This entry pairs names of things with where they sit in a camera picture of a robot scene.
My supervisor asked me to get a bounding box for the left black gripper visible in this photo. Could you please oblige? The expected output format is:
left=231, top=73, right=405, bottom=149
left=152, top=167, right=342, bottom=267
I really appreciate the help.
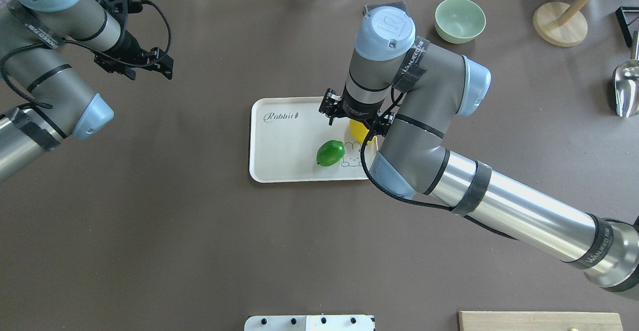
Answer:
left=94, top=31, right=174, bottom=80

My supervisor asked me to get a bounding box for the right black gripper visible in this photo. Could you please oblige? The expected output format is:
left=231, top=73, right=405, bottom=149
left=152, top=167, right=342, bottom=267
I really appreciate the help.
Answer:
left=318, top=88, right=385, bottom=130

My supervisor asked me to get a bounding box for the yellow lemon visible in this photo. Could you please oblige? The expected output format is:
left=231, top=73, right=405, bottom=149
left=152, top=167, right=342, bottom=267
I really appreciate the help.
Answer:
left=349, top=119, right=369, bottom=143

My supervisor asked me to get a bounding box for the green lime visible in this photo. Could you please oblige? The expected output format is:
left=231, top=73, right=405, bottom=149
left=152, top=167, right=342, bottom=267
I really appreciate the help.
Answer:
left=317, top=140, right=345, bottom=167

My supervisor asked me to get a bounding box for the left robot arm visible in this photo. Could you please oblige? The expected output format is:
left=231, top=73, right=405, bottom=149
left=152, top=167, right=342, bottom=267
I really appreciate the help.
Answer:
left=0, top=0, right=173, bottom=181

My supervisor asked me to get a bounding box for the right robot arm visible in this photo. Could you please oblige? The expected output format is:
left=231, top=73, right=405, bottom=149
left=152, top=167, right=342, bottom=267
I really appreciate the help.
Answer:
left=319, top=3, right=639, bottom=301

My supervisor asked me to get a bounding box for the cream rabbit tray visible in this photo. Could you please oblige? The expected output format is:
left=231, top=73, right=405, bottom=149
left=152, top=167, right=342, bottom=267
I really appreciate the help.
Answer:
left=249, top=97, right=366, bottom=183

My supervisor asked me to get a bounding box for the black glass rack tray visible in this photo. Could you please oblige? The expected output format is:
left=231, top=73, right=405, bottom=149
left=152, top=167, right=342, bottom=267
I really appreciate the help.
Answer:
left=615, top=6, right=639, bottom=47

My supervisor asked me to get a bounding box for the grey folded cloth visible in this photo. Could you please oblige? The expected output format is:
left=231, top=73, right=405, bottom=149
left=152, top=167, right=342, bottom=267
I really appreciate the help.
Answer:
left=363, top=0, right=410, bottom=21

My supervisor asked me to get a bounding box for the mint green bowl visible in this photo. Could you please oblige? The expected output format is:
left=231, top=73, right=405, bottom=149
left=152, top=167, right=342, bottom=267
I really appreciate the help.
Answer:
left=434, top=0, right=487, bottom=44

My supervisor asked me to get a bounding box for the wooden mug tree stand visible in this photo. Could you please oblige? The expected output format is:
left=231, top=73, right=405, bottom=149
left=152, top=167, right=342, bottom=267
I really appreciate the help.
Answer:
left=533, top=0, right=589, bottom=47

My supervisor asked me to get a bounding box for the wooden cutting board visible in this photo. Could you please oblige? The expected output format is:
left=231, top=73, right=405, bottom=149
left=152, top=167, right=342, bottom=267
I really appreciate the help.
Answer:
left=458, top=311, right=623, bottom=331

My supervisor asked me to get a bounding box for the metal scoop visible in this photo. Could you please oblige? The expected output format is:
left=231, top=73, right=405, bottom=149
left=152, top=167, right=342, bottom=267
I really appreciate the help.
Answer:
left=614, top=30, right=639, bottom=118

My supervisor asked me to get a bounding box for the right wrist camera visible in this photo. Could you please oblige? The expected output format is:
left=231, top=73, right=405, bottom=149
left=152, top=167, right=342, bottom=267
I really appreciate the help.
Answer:
left=367, top=112, right=396, bottom=137

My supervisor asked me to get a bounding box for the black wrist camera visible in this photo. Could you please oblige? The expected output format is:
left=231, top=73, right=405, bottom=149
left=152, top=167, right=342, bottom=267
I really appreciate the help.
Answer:
left=95, top=0, right=143, bottom=27

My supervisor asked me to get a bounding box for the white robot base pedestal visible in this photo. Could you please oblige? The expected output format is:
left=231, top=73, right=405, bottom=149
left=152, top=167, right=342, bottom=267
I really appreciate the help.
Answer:
left=244, top=314, right=376, bottom=331

